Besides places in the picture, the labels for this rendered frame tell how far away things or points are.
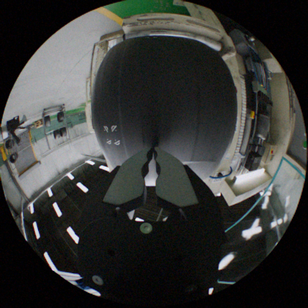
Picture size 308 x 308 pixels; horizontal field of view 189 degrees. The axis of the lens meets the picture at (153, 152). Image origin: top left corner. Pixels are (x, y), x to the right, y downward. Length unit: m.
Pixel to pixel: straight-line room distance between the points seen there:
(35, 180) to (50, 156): 3.14
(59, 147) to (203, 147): 11.26
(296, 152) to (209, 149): 0.48
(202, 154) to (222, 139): 0.04
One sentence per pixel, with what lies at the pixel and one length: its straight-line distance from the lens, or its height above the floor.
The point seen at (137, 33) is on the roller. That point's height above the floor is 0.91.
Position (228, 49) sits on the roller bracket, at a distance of 0.43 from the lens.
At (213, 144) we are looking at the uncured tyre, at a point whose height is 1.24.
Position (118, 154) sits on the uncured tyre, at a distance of 0.15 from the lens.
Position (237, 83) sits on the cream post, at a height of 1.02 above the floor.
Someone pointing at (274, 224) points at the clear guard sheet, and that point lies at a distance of 0.63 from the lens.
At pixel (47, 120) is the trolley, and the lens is 5.23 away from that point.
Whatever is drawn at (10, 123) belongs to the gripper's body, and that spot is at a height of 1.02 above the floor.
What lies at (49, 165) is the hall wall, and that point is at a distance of 11.35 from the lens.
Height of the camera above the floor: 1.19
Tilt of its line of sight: 25 degrees up
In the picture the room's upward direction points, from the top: 177 degrees clockwise
